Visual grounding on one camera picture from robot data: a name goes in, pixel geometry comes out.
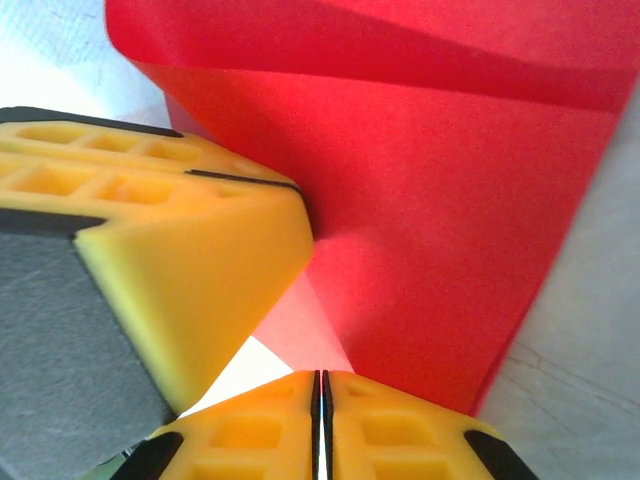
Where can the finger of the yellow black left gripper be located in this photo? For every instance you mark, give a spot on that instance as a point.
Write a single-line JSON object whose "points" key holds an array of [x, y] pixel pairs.
{"points": [[125, 147], [190, 280]]}

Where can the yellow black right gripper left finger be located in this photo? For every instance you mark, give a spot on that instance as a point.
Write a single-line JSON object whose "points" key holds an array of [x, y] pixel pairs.
{"points": [[250, 435]]}

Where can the red paper sheet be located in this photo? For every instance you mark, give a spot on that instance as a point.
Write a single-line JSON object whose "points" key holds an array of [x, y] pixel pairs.
{"points": [[425, 200]]}

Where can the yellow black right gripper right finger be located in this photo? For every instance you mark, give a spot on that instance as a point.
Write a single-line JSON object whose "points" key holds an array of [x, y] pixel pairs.
{"points": [[400, 440]]}

